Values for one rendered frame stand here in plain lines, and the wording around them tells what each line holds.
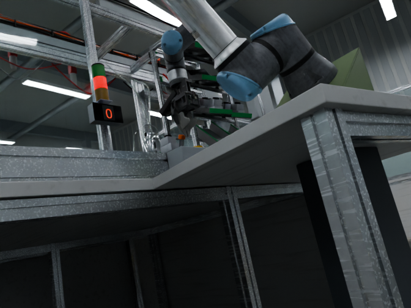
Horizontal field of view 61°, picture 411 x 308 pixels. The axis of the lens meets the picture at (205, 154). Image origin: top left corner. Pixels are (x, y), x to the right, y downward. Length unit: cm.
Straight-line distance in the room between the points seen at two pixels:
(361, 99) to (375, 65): 946
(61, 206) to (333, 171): 55
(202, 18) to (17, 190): 59
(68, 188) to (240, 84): 48
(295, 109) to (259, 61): 42
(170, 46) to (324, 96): 82
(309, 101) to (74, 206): 54
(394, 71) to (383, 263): 948
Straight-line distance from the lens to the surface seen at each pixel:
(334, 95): 54
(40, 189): 77
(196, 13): 96
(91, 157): 95
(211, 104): 156
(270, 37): 100
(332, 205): 54
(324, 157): 54
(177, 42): 126
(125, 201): 88
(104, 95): 140
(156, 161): 107
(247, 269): 115
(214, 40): 95
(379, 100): 64
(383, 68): 1000
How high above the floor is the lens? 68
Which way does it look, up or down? 13 degrees up
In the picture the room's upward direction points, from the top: 12 degrees counter-clockwise
